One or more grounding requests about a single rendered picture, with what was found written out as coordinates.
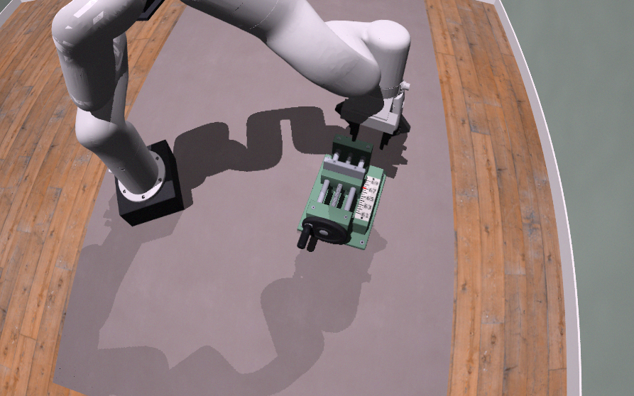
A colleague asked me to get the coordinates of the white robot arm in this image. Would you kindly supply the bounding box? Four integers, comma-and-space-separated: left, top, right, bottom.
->
52, 0, 411, 202

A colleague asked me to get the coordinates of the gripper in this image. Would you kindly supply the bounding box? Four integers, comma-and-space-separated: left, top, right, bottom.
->
335, 89, 410, 150

